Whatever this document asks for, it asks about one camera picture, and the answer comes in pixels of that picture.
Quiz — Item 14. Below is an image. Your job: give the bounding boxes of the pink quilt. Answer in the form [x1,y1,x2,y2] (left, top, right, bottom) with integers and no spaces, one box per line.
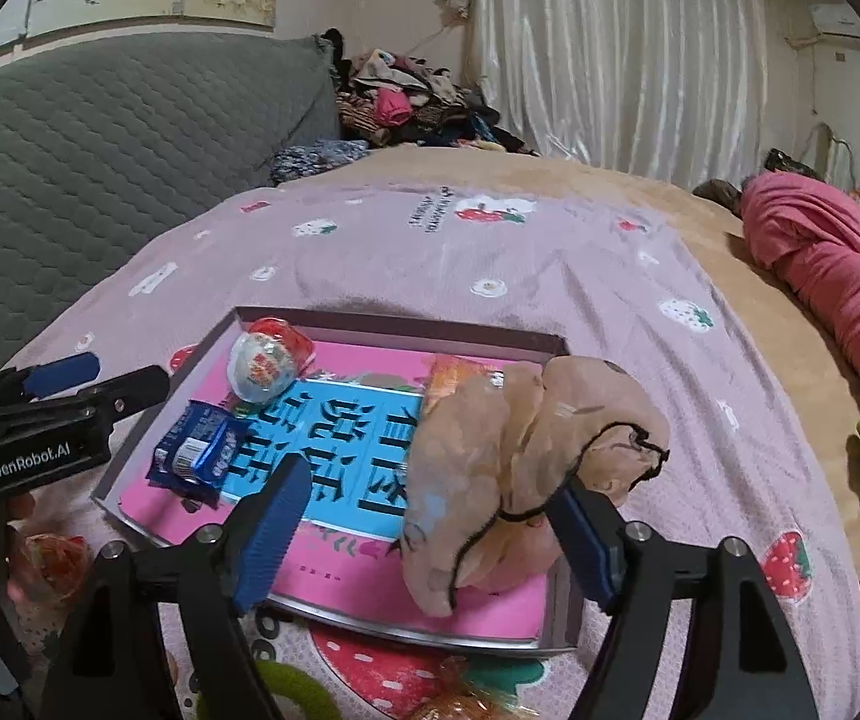
[741,172,860,398]

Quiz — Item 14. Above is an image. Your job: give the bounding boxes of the beige drawstring pouch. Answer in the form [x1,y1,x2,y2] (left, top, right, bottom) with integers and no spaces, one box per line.
[400,355,672,620]

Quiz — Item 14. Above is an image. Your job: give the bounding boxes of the large rice cracker packet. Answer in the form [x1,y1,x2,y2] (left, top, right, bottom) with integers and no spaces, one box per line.
[422,354,510,421]

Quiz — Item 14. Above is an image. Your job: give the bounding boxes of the blue patterned cloth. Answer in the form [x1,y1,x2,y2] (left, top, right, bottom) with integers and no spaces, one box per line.
[271,136,371,185]

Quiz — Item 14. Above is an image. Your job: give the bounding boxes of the white air conditioner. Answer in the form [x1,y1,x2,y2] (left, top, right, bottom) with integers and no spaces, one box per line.
[808,4,860,42]

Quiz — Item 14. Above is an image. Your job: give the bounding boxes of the small rice cracker packet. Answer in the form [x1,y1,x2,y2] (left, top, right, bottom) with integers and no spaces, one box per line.
[407,656,543,720]

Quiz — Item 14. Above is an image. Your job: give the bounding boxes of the blue snack packet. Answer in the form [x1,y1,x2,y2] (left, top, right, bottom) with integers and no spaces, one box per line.
[146,399,254,515]

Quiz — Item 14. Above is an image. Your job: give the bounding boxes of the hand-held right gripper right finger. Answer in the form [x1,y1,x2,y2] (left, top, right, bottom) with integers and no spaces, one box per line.
[546,480,825,720]

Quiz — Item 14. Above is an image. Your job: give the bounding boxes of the red-topped toy egg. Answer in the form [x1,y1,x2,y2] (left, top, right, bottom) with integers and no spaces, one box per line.
[227,317,316,410]

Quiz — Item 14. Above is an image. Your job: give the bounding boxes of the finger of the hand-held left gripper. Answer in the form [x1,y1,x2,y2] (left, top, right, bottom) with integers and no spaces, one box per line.
[0,351,103,413]
[77,364,172,417]

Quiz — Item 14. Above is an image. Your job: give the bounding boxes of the dark brown cloth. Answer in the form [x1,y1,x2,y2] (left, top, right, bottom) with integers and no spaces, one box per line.
[692,178,746,217]

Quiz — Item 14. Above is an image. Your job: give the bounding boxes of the white curtain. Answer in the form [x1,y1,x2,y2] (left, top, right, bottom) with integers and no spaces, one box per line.
[463,0,768,188]

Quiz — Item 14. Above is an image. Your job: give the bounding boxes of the dark purple shallow box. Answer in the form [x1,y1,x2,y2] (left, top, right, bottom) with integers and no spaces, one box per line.
[91,306,585,659]

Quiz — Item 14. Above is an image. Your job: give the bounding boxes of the pile of clothes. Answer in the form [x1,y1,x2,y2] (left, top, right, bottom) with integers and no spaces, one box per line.
[335,49,540,158]

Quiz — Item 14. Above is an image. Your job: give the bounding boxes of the black and yellow bag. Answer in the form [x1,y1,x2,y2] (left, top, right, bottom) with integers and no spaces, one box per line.
[763,148,825,181]

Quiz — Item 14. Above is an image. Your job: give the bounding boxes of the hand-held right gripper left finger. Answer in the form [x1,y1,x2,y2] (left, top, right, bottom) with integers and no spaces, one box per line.
[40,454,314,720]

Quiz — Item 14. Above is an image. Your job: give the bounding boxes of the purple printed blanket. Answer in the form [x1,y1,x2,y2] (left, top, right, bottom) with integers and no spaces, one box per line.
[0,181,860,720]

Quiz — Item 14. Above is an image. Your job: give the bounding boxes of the grey quilted headboard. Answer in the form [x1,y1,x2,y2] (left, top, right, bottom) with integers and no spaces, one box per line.
[0,34,344,383]

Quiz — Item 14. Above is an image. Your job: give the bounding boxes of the green fuzzy scrunchie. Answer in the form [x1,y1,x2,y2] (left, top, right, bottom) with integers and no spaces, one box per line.
[250,660,341,720]

